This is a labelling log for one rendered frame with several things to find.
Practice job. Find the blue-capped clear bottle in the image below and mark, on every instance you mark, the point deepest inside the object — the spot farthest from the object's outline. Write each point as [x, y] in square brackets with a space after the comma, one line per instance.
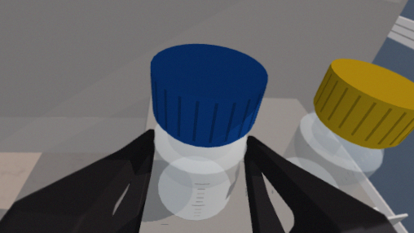
[205, 99]

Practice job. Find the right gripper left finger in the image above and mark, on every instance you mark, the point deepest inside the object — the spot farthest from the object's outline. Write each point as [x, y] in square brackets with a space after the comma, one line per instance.
[84, 201]

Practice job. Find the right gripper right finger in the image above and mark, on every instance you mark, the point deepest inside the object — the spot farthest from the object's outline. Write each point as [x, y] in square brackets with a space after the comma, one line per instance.
[317, 206]

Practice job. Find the clear bottle with yellow cap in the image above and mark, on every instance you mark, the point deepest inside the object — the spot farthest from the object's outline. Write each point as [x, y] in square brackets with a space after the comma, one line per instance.
[360, 109]

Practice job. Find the grey wall panel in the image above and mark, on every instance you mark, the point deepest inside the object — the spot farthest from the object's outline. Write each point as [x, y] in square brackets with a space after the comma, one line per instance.
[75, 75]

